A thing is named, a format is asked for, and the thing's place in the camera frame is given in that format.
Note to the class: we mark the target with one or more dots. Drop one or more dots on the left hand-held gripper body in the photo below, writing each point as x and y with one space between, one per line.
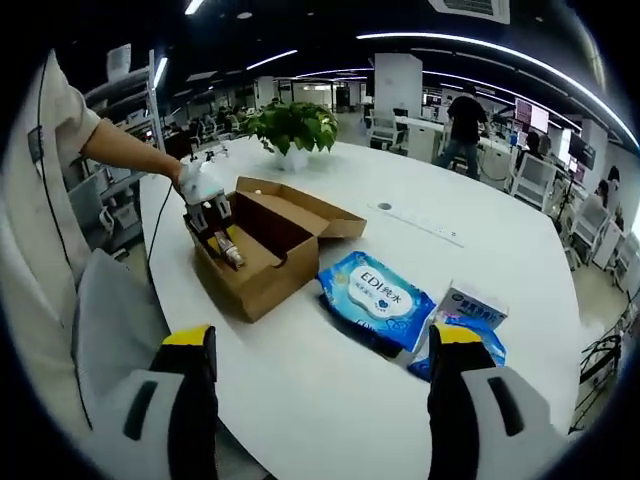
200 185

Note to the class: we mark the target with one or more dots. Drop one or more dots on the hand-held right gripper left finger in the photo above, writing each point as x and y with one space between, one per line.
150 430

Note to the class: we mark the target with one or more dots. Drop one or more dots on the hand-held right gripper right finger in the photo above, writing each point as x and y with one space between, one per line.
470 430

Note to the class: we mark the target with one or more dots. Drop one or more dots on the small pale item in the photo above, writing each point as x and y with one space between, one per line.
232 255

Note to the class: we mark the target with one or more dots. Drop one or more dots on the brown cardboard shoe box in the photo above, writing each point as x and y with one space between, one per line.
260 295

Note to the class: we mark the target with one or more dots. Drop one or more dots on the blue floral tissue pack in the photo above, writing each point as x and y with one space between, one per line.
492 345

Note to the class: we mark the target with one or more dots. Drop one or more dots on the small white blue box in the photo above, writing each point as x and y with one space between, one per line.
475 302

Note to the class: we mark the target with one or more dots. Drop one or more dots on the blue wet wipes pack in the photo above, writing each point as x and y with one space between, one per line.
380 300

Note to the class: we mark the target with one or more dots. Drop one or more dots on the small dark table gadget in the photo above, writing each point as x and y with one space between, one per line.
212 152

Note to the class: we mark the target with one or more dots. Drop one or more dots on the white plant pot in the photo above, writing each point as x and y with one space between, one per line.
292 160

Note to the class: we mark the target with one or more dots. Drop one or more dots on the metal shelf rack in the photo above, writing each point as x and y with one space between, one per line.
155 100

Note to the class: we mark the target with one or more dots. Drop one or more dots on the green leafy plant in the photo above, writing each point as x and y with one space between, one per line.
295 125

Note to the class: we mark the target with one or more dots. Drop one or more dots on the black metal stand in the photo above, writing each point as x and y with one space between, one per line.
600 350

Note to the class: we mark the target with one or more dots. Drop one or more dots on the person in white shirt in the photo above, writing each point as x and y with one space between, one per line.
35 250

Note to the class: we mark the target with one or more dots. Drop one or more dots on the white office chair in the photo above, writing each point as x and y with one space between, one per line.
387 129
534 180

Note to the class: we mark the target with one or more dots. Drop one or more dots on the curved ceiling light strip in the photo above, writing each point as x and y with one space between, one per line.
500 50

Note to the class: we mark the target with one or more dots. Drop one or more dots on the white ceiling air vent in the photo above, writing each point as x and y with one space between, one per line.
472 9

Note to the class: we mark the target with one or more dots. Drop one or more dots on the pink wall screen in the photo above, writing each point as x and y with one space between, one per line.
532 114

